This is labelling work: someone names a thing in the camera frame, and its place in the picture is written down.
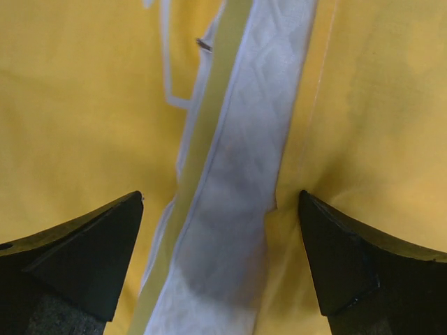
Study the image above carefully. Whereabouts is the yellow printed pillowcase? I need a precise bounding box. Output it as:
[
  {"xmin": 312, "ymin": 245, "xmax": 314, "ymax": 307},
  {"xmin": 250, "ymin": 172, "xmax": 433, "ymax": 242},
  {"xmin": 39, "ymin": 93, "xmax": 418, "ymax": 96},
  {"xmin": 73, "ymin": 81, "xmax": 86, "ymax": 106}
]
[{"xmin": 1, "ymin": 1, "xmax": 446, "ymax": 334}]

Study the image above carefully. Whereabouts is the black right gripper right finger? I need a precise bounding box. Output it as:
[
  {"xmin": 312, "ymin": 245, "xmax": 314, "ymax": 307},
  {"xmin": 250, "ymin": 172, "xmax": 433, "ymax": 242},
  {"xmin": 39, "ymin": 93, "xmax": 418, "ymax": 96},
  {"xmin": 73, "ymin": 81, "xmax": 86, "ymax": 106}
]
[{"xmin": 298, "ymin": 191, "xmax": 446, "ymax": 334}]

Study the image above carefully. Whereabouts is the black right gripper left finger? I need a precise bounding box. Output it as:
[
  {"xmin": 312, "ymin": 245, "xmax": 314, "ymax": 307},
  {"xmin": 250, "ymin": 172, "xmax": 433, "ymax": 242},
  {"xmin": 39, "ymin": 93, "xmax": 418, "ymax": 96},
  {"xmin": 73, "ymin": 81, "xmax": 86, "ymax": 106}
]
[{"xmin": 1, "ymin": 191, "xmax": 143, "ymax": 334}]

